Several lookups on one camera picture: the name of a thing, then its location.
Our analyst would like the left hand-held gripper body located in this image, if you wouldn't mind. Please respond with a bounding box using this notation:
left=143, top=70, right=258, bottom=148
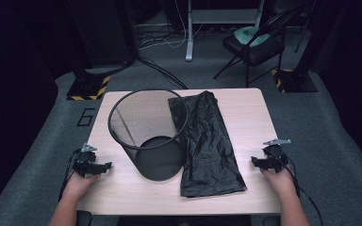
left=74, top=142, right=104, bottom=179

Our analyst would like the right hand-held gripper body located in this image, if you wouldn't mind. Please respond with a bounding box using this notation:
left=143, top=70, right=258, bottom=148
left=262, top=138, right=292, bottom=174

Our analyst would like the black mesh wastebasket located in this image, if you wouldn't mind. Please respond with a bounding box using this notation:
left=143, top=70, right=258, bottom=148
left=107, top=88, right=189, bottom=183

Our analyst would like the black plastic trash bag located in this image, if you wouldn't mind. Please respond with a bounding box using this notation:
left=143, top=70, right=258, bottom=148
left=167, top=89, right=248, bottom=199

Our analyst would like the person's right hand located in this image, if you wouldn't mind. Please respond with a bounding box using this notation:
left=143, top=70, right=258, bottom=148
left=259, top=168, right=299, bottom=198

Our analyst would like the person's left hand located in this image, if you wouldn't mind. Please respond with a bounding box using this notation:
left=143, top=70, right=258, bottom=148
left=63, top=172, right=103, bottom=202

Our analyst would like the black armrest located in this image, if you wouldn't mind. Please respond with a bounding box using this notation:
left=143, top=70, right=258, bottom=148
left=75, top=210, right=93, bottom=226
left=262, top=215, right=282, bottom=226

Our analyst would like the black stand with striped base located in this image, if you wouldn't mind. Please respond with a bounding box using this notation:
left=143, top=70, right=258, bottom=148
left=271, top=0, right=320, bottom=94
left=66, top=67, right=112, bottom=102

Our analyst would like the black folding chair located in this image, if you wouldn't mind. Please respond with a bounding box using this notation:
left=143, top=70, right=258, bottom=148
left=213, top=4, right=304, bottom=89

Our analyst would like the green cushion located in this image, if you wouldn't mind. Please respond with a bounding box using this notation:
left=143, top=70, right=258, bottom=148
left=233, top=25, right=272, bottom=48

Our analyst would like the black cabinet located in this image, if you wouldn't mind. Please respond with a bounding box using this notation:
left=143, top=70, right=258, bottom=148
left=63, top=0, right=139, bottom=69

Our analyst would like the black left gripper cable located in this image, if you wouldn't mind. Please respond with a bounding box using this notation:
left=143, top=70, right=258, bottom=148
left=58, top=148, right=83, bottom=202

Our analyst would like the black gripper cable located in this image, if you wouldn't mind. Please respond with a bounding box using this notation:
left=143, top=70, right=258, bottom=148
left=58, top=148, right=83, bottom=202
left=264, top=146, right=325, bottom=226

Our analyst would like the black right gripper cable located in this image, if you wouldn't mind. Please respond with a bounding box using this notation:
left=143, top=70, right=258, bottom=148
left=264, top=146, right=325, bottom=226

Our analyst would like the thick black floor cable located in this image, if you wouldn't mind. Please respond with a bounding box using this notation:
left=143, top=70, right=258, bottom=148
left=136, top=56, right=189, bottom=90

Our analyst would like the bundle of thin floor cables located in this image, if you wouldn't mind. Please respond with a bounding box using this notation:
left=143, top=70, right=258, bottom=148
left=136, top=0, right=209, bottom=51

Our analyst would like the white metal desk frame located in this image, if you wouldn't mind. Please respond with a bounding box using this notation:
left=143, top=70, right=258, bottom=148
left=185, top=0, right=266, bottom=62

